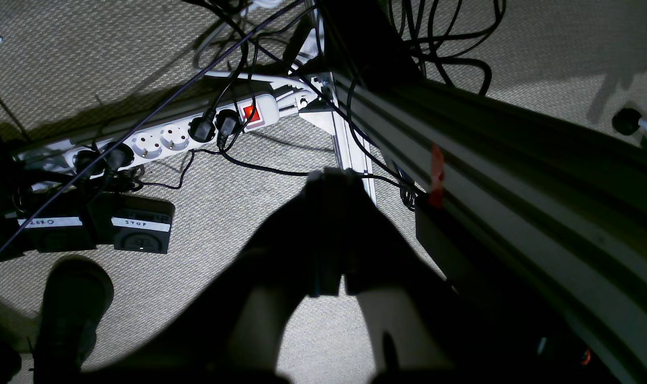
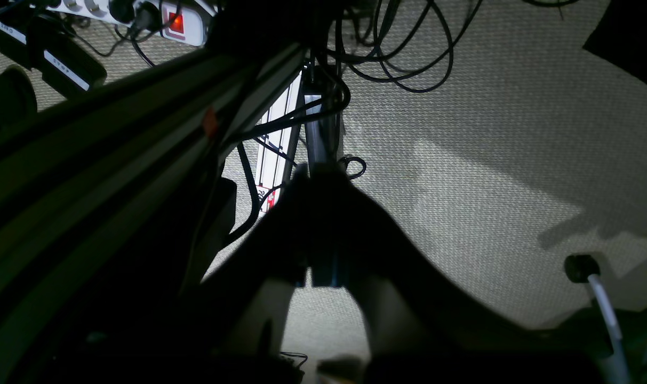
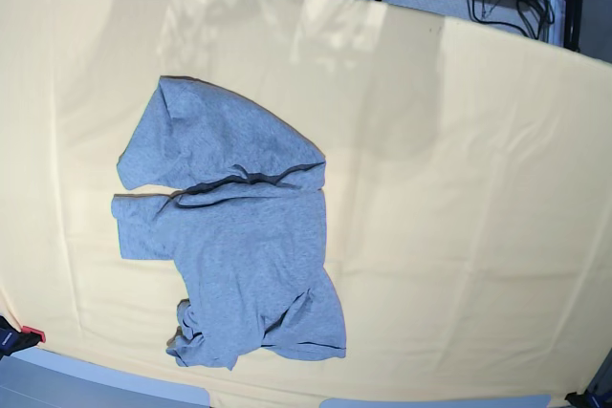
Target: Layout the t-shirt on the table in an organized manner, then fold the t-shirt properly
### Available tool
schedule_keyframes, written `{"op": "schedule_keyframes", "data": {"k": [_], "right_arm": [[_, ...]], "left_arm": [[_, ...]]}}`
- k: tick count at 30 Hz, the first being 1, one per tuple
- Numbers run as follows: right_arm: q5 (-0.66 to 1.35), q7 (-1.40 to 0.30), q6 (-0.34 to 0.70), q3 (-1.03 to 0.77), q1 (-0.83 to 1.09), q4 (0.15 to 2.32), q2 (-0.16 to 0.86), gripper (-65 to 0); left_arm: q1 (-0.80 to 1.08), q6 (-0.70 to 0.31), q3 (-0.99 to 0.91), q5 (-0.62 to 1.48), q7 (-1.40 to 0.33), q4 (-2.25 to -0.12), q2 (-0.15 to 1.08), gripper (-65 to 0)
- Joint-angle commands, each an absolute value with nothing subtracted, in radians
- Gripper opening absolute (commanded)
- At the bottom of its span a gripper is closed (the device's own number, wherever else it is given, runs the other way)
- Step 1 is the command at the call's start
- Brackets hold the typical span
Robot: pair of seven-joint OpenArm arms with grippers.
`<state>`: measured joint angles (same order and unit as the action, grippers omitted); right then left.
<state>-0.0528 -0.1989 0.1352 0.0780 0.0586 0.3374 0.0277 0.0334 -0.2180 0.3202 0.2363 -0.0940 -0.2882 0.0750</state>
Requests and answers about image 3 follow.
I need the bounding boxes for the grey t-shirt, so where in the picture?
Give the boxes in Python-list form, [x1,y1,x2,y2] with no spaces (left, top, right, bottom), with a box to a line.
[111,76,346,369]

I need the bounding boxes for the yellow table cloth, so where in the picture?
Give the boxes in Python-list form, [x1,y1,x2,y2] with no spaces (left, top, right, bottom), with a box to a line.
[1,0,611,407]

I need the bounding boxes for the red and black clamp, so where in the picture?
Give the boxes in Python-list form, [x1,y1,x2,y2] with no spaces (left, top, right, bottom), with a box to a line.
[0,316,46,358]

